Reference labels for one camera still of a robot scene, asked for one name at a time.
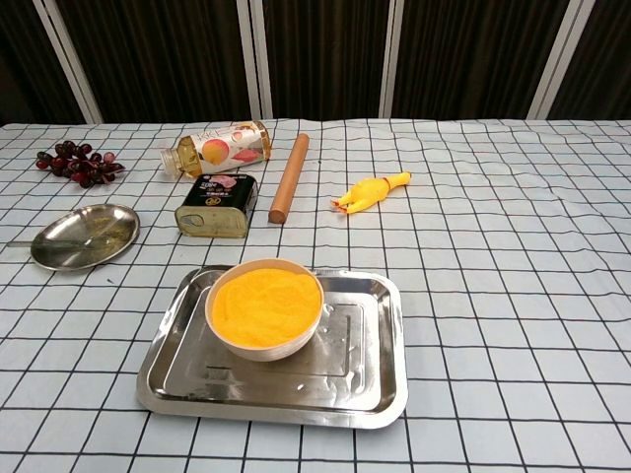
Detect small steel spoon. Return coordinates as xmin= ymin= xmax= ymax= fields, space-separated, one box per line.
xmin=6 ymin=234 xmax=105 ymax=251

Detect orange bowl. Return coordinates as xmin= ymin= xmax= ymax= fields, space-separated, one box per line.
xmin=204 ymin=258 xmax=325 ymax=364

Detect rectangular steel tray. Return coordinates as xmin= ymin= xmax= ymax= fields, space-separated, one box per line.
xmin=135 ymin=265 xmax=409 ymax=431

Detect white blue checkered tablecloth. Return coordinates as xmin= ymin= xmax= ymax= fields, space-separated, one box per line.
xmin=0 ymin=117 xmax=631 ymax=473

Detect wooden rolling pin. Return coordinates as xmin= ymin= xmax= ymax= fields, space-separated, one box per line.
xmin=268 ymin=133 xmax=311 ymax=226

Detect yellow rubber chicken toy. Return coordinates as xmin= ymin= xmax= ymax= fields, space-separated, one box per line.
xmin=330 ymin=170 xmax=412 ymax=216

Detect black luncheon meat tin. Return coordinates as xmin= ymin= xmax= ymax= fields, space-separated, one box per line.
xmin=175 ymin=173 xmax=260 ymax=239

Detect peach tea plastic bottle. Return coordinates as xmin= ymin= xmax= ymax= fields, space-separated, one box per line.
xmin=159 ymin=120 xmax=274 ymax=179

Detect dark folding screen white frames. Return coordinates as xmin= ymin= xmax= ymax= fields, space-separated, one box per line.
xmin=0 ymin=0 xmax=631 ymax=125

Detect round steel plate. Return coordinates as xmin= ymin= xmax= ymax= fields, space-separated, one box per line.
xmin=30 ymin=204 xmax=142 ymax=272

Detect dark red grape bunch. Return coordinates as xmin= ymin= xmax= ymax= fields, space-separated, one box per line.
xmin=35 ymin=140 xmax=125 ymax=189

